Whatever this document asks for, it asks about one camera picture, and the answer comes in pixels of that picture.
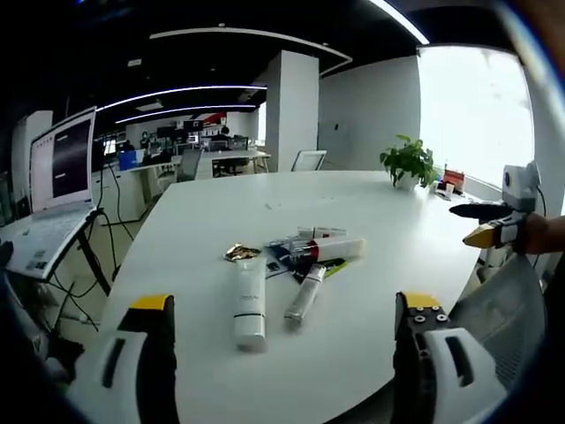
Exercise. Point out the white red-banded skincare tube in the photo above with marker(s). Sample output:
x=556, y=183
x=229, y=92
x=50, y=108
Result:
x=340, y=249

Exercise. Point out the blue sign board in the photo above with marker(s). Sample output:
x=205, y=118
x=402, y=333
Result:
x=131, y=160

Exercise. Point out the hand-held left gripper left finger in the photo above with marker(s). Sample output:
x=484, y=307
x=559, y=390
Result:
x=132, y=353

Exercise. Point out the green black sachet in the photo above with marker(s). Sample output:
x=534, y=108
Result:
x=335, y=267

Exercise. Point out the white framed office chair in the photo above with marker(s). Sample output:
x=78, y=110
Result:
x=308, y=160

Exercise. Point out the black laptop stand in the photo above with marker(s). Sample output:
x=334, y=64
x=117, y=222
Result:
x=95, y=260

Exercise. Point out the small white skincare tube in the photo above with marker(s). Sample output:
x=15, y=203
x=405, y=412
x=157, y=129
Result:
x=321, y=231

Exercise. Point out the gold foil sachet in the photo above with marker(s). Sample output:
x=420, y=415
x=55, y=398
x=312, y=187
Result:
x=240, y=252

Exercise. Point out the silver skincare bottle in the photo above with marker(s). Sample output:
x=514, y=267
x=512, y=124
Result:
x=304, y=295

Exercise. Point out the green potted plant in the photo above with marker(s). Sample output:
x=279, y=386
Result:
x=408, y=161

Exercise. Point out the person's right hand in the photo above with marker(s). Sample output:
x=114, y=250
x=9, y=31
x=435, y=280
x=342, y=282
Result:
x=547, y=234

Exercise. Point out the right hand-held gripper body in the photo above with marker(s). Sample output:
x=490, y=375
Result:
x=521, y=183

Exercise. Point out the red box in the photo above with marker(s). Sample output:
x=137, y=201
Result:
x=454, y=179

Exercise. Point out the grey mesh office chair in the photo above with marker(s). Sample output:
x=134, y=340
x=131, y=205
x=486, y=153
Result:
x=494, y=309

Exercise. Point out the white office desk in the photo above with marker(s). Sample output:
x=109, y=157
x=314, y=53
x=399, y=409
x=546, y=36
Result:
x=238, y=161

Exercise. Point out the small white cup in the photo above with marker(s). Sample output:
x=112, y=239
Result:
x=449, y=190

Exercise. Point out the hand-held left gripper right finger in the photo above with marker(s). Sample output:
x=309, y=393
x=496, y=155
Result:
x=437, y=362

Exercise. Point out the white open laptop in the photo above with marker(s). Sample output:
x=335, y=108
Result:
x=57, y=190

